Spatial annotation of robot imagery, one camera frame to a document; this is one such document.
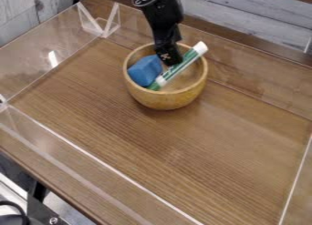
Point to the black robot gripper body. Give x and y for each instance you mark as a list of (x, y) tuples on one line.
[(163, 15)]

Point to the black metal table leg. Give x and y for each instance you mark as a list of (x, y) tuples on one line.
[(39, 212)]

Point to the green and white tube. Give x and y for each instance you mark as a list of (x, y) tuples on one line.
[(193, 54)]

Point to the blue rectangular block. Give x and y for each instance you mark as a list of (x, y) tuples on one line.
[(145, 71)]

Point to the light wooden bowl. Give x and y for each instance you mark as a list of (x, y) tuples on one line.
[(166, 88)]

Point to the clear acrylic tray wall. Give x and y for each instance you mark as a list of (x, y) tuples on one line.
[(225, 161)]

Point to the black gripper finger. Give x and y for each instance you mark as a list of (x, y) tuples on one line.
[(167, 52)]

